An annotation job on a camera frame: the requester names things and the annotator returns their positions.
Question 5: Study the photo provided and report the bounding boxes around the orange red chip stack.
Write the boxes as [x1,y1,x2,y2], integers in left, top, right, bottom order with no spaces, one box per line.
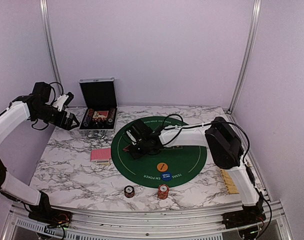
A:
[157,184,170,200]

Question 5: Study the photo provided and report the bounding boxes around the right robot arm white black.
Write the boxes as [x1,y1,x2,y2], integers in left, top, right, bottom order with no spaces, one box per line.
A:
[125,117,264,224]

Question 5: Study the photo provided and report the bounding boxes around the orange big blind button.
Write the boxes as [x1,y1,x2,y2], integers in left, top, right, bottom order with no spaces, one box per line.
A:
[156,162,169,173]

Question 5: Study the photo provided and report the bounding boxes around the dark brown chip stack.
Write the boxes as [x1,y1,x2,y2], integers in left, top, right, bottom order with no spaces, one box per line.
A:
[124,185,135,198]

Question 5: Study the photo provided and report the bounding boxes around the round green poker mat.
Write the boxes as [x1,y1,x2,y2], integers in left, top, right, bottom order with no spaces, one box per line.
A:
[111,121,208,189]

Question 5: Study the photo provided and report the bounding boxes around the red-backed playing card deck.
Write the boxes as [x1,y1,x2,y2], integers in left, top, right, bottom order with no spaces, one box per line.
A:
[90,148,111,163]

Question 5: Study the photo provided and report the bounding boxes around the card deck box in case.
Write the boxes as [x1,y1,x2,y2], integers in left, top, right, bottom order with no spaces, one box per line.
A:
[92,110,109,119]

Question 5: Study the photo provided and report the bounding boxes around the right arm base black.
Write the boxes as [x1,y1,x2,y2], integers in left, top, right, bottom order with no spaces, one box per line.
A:
[222,198,267,229]

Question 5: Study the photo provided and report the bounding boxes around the blue small blind button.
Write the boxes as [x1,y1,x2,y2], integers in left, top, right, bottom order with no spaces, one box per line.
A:
[160,172,173,181]

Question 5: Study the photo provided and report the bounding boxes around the aluminium poker case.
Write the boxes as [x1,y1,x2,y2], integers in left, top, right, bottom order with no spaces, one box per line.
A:
[79,77,118,139]

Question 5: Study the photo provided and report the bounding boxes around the triangular all-in button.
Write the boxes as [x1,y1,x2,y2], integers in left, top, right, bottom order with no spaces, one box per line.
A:
[122,145,131,152]

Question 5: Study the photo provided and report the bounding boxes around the chip row in case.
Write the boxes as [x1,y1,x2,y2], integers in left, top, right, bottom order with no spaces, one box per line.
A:
[106,108,117,125]
[82,108,94,127]

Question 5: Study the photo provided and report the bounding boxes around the right chip row in case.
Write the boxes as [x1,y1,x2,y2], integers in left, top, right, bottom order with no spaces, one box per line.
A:
[106,108,117,125]

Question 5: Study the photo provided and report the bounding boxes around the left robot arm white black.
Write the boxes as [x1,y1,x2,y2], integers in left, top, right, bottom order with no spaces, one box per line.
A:
[0,82,80,223]

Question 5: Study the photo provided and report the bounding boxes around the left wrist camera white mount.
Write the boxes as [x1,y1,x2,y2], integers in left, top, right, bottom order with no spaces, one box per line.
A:
[52,92,74,112]

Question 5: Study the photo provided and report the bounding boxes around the front aluminium rail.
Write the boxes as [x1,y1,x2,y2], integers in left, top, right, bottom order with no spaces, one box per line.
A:
[0,200,294,240]

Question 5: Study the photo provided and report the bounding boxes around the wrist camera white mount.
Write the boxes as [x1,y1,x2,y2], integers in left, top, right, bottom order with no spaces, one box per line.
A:
[125,130,137,145]
[52,92,74,112]

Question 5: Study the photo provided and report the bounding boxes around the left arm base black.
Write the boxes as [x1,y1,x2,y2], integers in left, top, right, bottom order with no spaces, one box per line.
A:
[28,191,72,227]

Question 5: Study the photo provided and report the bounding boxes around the woven bamboo tray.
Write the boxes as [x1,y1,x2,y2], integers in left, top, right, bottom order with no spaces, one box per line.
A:
[219,169,239,195]

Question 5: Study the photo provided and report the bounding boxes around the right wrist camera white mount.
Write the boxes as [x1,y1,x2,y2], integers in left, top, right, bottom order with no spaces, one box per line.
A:
[125,130,137,145]

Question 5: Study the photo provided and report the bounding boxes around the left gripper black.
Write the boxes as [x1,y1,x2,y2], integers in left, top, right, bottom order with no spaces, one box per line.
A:
[32,104,79,131]

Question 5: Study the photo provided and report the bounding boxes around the left chip row in case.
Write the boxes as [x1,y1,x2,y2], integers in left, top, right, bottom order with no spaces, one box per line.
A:
[82,108,94,127]

